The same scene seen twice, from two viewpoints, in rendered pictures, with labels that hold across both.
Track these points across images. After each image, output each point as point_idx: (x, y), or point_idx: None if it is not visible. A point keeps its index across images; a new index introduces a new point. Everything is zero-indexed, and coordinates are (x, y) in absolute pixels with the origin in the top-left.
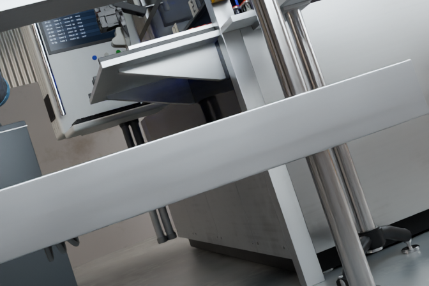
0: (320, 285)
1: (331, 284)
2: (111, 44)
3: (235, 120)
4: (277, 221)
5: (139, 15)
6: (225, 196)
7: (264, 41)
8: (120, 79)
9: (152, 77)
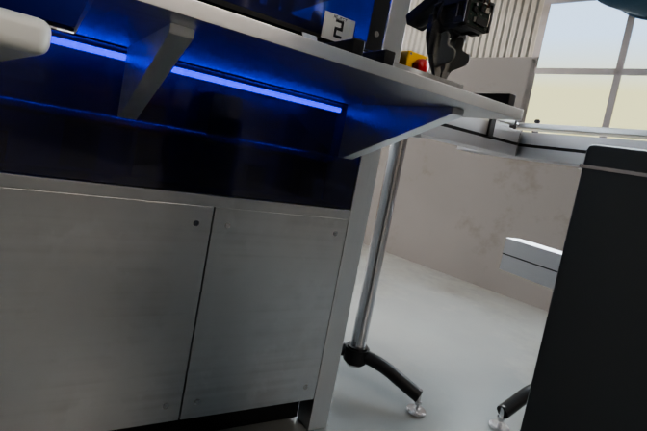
0: (328, 418)
1: (338, 412)
2: (454, 53)
3: None
4: (318, 352)
5: (424, 26)
6: (94, 325)
7: None
8: (365, 84)
9: (240, 63)
